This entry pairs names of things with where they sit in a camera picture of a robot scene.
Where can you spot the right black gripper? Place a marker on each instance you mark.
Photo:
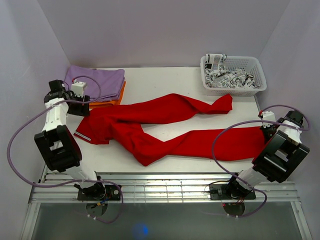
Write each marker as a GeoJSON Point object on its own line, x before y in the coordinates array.
{"type": "Point", "coordinates": [264, 131]}

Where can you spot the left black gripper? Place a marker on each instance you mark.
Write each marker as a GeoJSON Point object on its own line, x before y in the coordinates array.
{"type": "Point", "coordinates": [83, 111]}

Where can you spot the red trousers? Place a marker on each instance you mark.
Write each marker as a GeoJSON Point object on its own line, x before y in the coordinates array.
{"type": "Point", "coordinates": [113, 158]}

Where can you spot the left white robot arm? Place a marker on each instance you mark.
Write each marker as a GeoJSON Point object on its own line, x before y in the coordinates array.
{"type": "Point", "coordinates": [56, 143]}

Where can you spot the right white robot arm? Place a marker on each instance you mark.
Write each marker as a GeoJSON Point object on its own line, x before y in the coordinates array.
{"type": "Point", "coordinates": [282, 153]}

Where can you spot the folded orange trousers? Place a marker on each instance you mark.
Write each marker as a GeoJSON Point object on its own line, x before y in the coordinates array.
{"type": "Point", "coordinates": [110, 103]}

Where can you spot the folded purple trousers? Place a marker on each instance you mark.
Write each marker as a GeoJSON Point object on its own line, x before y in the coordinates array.
{"type": "Point", "coordinates": [103, 84]}

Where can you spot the black white printed trousers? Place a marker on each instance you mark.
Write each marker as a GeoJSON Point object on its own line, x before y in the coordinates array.
{"type": "Point", "coordinates": [218, 75]}

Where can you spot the white plastic basket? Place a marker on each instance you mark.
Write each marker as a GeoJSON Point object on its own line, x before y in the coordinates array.
{"type": "Point", "coordinates": [249, 64]}

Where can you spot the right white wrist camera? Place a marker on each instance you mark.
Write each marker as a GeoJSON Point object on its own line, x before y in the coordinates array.
{"type": "Point", "coordinates": [267, 116]}

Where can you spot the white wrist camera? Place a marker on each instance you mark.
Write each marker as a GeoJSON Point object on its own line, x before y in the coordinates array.
{"type": "Point", "coordinates": [78, 88]}
{"type": "Point", "coordinates": [267, 116]}

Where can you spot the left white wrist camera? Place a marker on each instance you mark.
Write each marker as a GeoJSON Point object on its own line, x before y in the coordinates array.
{"type": "Point", "coordinates": [78, 88]}

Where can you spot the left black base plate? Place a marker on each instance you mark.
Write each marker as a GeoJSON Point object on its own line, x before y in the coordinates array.
{"type": "Point", "coordinates": [110, 193]}

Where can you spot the aluminium frame rail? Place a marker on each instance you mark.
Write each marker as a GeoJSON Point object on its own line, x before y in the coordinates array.
{"type": "Point", "coordinates": [166, 188]}

